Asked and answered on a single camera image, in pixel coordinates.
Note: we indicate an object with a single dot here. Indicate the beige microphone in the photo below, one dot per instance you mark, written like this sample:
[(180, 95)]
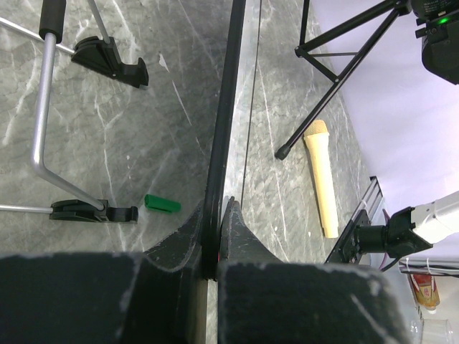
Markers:
[(316, 139)]

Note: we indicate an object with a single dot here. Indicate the clear plastic cup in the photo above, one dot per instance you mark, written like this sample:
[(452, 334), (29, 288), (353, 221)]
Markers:
[(426, 331)]

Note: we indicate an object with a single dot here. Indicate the silver wire whiteboard easel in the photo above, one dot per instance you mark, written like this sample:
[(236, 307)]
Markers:
[(57, 125)]

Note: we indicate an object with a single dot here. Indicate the white whiteboard with black frame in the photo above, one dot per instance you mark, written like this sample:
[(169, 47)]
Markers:
[(229, 147)]

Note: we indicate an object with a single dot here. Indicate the orange labelled bottle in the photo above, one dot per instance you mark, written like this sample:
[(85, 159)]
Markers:
[(426, 292)]

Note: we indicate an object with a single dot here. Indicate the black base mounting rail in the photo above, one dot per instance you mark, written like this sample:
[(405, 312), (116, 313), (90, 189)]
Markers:
[(369, 212)]

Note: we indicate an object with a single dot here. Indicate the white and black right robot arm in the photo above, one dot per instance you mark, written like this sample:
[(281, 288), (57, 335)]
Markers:
[(415, 229)]

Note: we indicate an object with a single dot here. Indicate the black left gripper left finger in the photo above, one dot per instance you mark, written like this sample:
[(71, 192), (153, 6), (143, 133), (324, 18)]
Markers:
[(157, 296)]

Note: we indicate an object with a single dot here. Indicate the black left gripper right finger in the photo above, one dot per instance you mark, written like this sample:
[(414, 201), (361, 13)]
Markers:
[(264, 300)]

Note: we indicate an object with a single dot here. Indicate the green marker cap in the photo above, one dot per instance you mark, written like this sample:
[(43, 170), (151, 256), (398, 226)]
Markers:
[(155, 203)]

